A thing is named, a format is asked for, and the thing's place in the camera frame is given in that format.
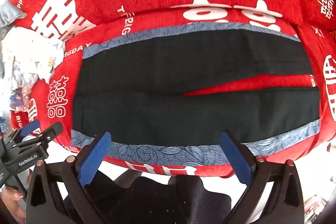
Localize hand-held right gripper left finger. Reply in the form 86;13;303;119
25;131;112;224

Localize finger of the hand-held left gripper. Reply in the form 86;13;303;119
16;122;64;148
10;119;41;139

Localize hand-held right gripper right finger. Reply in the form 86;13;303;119
219;130;305;224

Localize black pants with blue trim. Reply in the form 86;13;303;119
71;22;321;167

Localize person's left hand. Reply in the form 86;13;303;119
0;186;27;219

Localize white printed cloth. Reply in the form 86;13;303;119
0;27;66;109

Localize grey cloth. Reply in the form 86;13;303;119
0;0;27;28

